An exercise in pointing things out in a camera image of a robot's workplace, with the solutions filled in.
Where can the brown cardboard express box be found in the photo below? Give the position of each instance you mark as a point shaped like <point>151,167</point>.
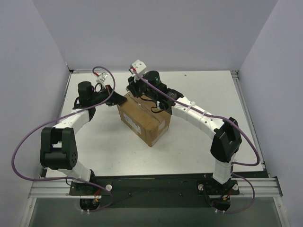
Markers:
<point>137,115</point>

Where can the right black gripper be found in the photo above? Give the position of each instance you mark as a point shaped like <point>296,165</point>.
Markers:
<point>135,87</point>

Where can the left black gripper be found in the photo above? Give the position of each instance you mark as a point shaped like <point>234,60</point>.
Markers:
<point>110,95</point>

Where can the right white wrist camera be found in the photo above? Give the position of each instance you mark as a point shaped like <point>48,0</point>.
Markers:
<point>139,67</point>

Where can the aluminium frame rail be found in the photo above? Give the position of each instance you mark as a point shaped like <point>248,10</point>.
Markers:
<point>193,185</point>

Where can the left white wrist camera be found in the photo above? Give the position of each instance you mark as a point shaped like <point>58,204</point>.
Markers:
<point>101,78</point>

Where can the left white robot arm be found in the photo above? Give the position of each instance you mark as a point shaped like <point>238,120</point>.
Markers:
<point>58,144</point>

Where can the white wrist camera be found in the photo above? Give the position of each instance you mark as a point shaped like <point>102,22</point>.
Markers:
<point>101,78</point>
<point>139,67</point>

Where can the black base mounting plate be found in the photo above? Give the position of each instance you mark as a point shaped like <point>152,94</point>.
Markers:
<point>155,200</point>

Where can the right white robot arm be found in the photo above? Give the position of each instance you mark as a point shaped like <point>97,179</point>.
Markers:
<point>226,139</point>

